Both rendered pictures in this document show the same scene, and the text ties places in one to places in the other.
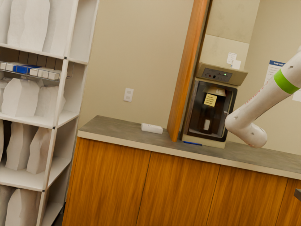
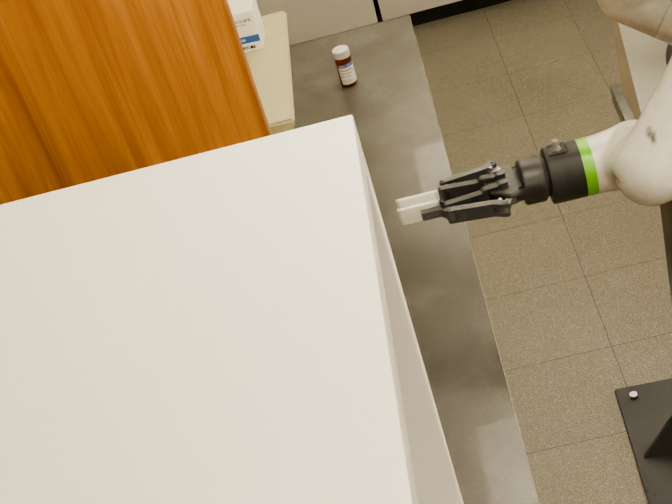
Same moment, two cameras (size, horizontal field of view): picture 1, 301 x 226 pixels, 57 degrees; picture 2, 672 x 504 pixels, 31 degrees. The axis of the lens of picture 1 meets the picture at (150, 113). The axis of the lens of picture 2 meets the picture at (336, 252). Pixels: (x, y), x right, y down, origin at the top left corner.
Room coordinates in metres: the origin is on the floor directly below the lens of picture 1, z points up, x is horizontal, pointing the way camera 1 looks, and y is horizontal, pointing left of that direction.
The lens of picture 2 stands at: (1.63, 1.06, 2.27)
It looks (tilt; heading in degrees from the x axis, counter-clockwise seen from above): 36 degrees down; 279
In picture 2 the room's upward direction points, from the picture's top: 18 degrees counter-clockwise
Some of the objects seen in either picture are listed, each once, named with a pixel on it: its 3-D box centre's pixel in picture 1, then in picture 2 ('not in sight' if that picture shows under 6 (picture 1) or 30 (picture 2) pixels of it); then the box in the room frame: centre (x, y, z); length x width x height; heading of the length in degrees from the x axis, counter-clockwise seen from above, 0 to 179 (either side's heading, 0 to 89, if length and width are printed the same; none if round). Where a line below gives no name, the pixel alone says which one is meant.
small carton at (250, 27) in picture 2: (235, 65); (241, 25); (1.92, -0.50, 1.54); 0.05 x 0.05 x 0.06; 88
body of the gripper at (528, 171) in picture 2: not in sight; (515, 184); (1.59, -0.55, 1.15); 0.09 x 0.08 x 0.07; 2
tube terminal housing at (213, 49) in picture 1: (210, 92); not in sight; (2.10, -0.42, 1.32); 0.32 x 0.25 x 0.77; 93
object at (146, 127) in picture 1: (151, 128); not in sight; (2.11, -0.03, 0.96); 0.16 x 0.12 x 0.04; 97
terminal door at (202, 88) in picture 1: (211, 111); not in sight; (1.97, -0.42, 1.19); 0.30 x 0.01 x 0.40; 92
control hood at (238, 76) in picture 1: (221, 74); (259, 101); (1.92, -0.42, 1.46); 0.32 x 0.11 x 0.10; 93
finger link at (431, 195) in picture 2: not in sight; (418, 203); (1.75, -0.55, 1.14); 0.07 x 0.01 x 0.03; 2
